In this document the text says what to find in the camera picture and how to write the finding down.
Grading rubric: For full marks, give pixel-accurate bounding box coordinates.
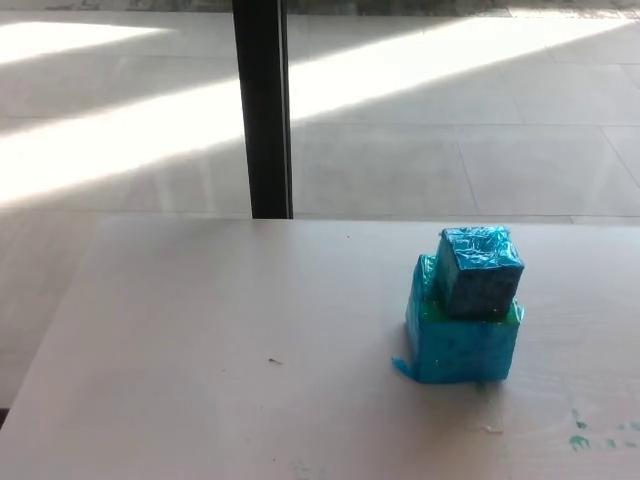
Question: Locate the black window frame post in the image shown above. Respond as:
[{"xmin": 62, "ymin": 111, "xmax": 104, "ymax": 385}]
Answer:
[{"xmin": 231, "ymin": 0, "xmax": 295, "ymax": 221}]

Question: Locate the big blue foil cube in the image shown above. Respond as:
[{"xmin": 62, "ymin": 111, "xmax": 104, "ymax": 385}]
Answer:
[{"xmin": 390, "ymin": 253, "xmax": 525, "ymax": 385}]

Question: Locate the small blue foil cube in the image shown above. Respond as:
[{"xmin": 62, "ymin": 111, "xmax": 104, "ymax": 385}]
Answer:
[{"xmin": 432, "ymin": 225, "xmax": 526, "ymax": 321}]

